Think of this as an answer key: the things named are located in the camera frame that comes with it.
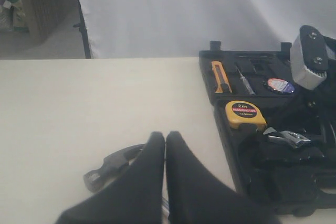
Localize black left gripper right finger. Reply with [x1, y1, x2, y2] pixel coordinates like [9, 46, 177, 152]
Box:
[166, 131, 278, 223]

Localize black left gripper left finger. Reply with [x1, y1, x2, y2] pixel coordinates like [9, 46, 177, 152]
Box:
[56, 132, 165, 223]

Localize electrical tape roll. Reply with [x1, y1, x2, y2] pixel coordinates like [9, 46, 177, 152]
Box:
[265, 78, 295, 95]

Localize yellow 2m tape measure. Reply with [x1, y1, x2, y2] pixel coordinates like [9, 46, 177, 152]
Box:
[224, 100, 267, 131]

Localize black backdrop stand pole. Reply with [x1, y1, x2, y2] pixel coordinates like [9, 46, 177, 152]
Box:
[73, 0, 91, 59]

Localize white backdrop cloth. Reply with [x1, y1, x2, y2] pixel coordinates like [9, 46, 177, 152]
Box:
[79, 0, 335, 58]

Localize yellow utility knife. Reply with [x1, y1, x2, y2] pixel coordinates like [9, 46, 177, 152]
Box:
[211, 61, 232, 93]

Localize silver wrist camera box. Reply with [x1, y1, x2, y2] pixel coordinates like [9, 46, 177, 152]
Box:
[290, 25, 329, 90]

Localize chrome adjustable wrench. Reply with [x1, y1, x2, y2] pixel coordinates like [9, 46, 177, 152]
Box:
[263, 127, 312, 149]

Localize black plastic tool case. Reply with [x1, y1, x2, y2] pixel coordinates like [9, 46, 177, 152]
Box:
[199, 41, 335, 216]

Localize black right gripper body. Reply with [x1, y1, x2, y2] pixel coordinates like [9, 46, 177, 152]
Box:
[311, 36, 335, 148]

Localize clear voltage tester screwdriver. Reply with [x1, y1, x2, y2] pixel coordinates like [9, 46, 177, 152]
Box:
[235, 64, 256, 95]

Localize steel claw hammer black grip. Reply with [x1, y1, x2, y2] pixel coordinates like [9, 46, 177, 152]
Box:
[83, 144, 145, 193]

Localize white sacks in background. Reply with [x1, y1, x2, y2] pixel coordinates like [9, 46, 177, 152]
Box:
[1, 0, 29, 33]

